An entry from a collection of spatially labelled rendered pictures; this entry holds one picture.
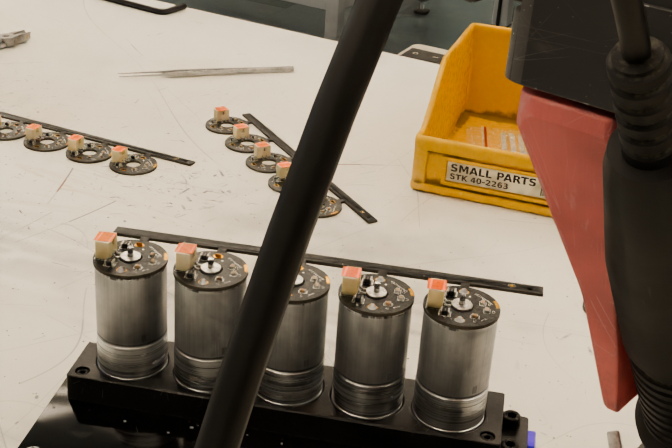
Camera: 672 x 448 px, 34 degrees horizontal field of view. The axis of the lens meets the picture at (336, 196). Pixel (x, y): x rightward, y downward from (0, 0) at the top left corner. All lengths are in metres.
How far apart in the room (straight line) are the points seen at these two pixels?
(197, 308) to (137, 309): 0.02
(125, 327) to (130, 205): 0.18
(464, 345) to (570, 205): 0.15
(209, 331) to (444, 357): 0.08
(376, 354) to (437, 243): 0.18
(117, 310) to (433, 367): 0.11
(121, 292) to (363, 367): 0.08
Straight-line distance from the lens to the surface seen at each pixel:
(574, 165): 0.21
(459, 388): 0.37
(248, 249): 0.38
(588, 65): 0.20
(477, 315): 0.36
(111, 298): 0.38
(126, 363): 0.39
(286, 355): 0.37
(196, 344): 0.38
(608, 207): 0.19
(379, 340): 0.36
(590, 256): 0.22
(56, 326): 0.46
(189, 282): 0.37
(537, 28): 0.20
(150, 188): 0.57
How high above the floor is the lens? 1.00
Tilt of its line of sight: 26 degrees down
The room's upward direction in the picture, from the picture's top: 4 degrees clockwise
